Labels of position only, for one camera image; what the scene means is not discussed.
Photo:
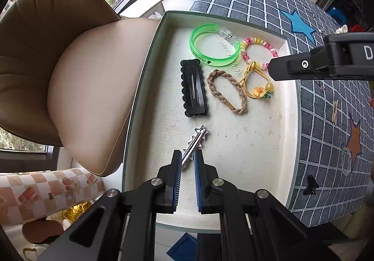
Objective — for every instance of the small dark earring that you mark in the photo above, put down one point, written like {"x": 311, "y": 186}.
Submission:
{"x": 321, "y": 86}

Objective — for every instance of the grey checked star tablecloth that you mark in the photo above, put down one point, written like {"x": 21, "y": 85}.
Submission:
{"x": 321, "y": 132}

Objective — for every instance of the white tray dark rim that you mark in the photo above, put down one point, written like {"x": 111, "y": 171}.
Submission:
{"x": 248, "y": 147}

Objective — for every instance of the brown wooden stool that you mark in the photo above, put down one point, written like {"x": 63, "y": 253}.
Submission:
{"x": 41, "y": 231}

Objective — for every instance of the beige padded chair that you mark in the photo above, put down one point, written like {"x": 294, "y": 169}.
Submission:
{"x": 58, "y": 45}

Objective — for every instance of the silver star hair clip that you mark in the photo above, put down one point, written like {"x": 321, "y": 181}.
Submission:
{"x": 195, "y": 142}

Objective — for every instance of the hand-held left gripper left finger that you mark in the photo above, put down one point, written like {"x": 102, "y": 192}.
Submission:
{"x": 175, "y": 182}

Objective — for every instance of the checked printed cushion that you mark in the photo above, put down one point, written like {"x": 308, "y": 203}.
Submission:
{"x": 43, "y": 191}

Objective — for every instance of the blue plastic stool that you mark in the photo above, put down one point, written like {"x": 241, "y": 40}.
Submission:
{"x": 336, "y": 16}

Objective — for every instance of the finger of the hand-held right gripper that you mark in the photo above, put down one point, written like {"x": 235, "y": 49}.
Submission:
{"x": 292, "y": 67}

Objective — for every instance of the blue box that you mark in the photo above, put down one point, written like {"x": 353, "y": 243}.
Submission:
{"x": 182, "y": 249}

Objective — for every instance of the red plastic child chair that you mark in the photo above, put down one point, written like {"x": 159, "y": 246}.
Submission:
{"x": 356, "y": 28}

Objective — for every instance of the green translucent bangle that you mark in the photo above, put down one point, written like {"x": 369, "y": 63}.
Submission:
{"x": 210, "y": 62}

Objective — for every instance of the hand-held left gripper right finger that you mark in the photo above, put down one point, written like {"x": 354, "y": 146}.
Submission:
{"x": 199, "y": 182}

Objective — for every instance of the gold foil ribbon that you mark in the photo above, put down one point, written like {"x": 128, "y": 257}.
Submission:
{"x": 76, "y": 211}

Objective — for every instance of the black scalloped hair clip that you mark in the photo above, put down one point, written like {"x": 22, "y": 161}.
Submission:
{"x": 201, "y": 94}

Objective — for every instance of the white flat box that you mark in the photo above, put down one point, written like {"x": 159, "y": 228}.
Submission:
{"x": 143, "y": 4}

